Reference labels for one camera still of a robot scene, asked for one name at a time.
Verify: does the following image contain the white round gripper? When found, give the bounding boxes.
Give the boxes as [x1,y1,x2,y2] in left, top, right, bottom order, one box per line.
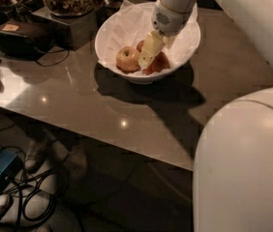
[138,0,192,70]

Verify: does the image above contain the red apple back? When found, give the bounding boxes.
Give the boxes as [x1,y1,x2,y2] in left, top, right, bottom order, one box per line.
[136,40,144,52]

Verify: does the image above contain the red apple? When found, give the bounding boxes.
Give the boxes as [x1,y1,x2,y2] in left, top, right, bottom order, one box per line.
[136,40,144,52]
[142,52,170,75]

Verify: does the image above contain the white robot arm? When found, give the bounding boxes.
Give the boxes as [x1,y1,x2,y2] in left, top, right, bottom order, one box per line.
[139,0,273,232]

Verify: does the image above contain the red apple front right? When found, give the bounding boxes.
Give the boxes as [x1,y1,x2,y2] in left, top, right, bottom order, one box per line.
[142,52,170,75]

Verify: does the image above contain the white ceramic bowl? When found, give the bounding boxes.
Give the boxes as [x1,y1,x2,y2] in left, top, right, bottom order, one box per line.
[94,1,202,85]

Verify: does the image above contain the yellowish apple left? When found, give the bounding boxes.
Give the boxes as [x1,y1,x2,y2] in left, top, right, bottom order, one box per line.
[116,46,139,73]

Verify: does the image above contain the white paper liner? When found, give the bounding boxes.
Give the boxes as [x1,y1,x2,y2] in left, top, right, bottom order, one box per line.
[99,0,199,77]

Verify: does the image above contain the black VR headset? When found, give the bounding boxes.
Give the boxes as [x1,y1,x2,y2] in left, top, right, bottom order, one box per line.
[0,19,54,60]

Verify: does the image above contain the white sneaker under table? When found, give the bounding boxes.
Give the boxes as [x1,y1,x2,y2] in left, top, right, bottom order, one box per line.
[24,137,48,172]

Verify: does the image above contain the black headset cable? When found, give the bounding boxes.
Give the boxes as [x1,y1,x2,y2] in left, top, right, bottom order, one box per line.
[34,46,71,68]

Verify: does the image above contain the black cables on floor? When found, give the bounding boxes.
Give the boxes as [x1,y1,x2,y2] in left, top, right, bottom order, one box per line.
[0,145,70,232]

